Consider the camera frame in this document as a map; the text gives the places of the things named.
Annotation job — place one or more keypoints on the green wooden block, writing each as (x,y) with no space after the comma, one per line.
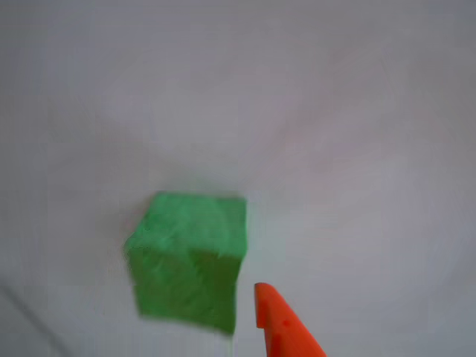
(186,260)

